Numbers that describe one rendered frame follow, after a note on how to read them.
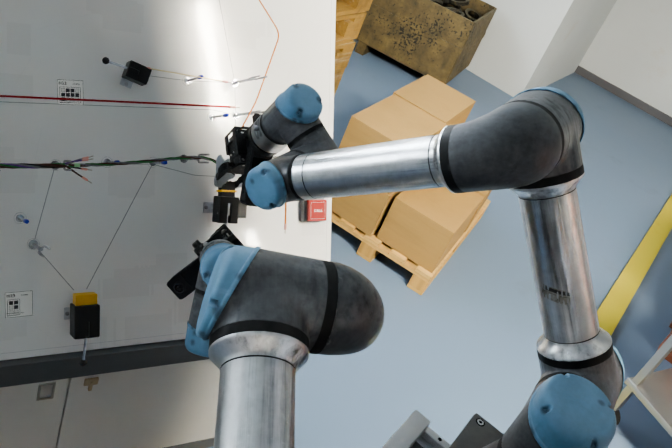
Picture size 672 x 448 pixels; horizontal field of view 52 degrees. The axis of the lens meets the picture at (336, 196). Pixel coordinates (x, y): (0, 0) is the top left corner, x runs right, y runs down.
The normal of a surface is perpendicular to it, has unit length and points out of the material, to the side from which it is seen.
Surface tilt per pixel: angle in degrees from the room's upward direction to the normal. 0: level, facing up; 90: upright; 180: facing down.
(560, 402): 7
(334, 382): 0
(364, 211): 90
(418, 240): 90
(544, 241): 91
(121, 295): 54
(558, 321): 91
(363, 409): 0
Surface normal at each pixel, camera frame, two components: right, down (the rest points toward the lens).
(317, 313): 0.31, 0.00
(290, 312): 0.62, -0.49
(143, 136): 0.54, 0.04
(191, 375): 0.42, 0.62
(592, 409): 0.26, -0.73
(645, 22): -0.56, 0.29
